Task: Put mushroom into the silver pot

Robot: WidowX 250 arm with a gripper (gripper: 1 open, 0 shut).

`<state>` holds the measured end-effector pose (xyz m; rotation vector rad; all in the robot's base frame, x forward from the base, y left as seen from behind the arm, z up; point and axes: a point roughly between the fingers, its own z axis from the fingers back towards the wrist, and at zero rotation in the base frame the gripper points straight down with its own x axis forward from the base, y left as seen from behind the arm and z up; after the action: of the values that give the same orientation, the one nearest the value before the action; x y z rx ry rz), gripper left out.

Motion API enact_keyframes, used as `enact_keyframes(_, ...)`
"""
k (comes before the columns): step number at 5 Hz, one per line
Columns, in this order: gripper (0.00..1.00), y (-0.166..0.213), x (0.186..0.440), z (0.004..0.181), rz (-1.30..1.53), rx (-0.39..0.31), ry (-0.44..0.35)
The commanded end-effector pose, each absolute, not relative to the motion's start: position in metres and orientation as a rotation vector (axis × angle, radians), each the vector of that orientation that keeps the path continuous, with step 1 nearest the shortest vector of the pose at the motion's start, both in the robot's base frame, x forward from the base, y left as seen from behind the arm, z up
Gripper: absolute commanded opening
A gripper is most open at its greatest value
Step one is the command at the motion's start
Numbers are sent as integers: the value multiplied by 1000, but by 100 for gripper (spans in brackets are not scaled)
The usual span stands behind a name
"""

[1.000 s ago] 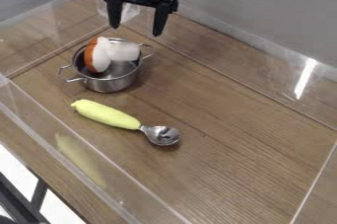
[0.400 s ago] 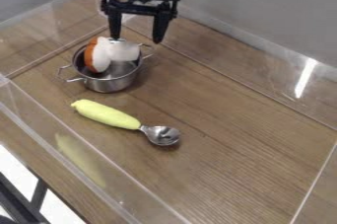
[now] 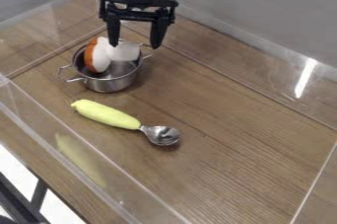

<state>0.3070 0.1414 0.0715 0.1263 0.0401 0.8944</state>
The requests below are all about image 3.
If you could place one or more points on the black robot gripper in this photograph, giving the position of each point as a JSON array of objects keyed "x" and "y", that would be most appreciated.
[{"x": 156, "y": 11}]

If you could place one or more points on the red and white toy mushroom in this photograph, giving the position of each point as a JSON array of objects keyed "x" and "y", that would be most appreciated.
[{"x": 100, "y": 53}]

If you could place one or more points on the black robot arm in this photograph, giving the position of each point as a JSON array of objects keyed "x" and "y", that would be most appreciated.
[{"x": 154, "y": 11}]

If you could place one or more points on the silver metal pot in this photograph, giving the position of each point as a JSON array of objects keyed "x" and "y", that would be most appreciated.
[{"x": 113, "y": 80}]

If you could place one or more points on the spoon with yellow handle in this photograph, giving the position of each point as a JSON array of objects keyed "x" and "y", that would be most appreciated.
[{"x": 160, "y": 135}]

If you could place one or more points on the black metal table frame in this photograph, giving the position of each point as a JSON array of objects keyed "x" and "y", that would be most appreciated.
[{"x": 24, "y": 211}]

